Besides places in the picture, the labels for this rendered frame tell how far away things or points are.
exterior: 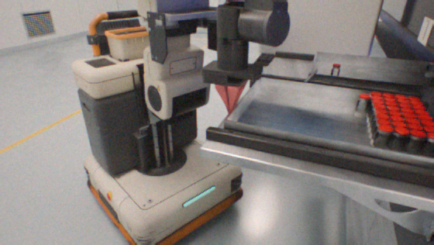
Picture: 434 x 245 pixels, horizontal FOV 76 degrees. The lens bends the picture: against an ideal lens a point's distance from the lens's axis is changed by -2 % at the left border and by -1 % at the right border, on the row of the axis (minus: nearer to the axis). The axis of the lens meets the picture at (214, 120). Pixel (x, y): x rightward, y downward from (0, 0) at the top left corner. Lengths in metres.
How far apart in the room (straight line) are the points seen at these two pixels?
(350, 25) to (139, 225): 1.21
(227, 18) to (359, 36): 0.98
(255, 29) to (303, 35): 0.96
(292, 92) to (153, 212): 0.78
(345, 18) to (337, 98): 0.71
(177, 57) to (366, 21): 0.81
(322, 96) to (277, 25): 0.32
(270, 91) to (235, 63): 0.25
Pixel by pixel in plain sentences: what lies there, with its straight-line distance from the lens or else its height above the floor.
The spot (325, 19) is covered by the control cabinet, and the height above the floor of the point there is 0.98.
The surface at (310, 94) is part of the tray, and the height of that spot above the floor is 0.89.
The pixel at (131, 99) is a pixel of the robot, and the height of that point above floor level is 0.65.
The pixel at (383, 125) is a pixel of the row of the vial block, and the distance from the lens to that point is 0.53.
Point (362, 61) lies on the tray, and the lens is 1.05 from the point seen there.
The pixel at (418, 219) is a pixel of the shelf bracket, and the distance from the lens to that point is 0.63.
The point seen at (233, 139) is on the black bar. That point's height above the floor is 0.89.
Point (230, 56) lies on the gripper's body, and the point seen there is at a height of 1.02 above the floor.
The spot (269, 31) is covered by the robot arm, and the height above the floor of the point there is 1.07.
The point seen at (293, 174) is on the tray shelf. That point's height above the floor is 0.87.
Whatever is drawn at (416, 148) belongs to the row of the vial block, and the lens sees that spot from 0.53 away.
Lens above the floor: 1.14
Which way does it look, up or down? 27 degrees down
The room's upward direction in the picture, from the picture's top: straight up
